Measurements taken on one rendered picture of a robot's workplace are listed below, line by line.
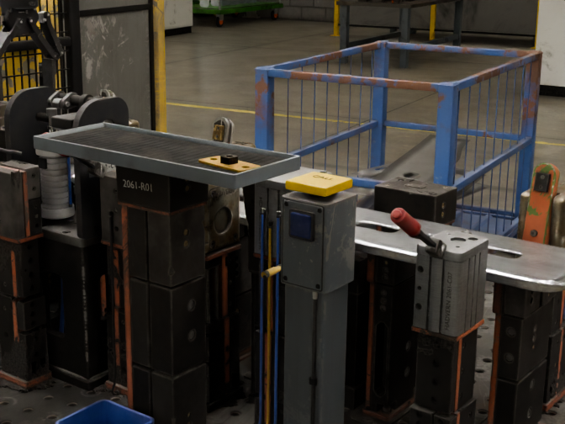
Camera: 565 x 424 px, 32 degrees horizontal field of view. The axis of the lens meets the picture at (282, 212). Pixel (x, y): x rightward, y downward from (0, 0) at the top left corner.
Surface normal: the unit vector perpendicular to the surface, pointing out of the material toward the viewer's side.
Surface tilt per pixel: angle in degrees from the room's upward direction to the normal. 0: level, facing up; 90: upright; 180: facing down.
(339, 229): 90
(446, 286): 90
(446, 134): 90
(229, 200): 90
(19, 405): 0
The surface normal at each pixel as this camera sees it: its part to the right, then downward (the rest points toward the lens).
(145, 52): 0.89, 0.14
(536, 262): 0.01, -0.96
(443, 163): -0.48, 0.23
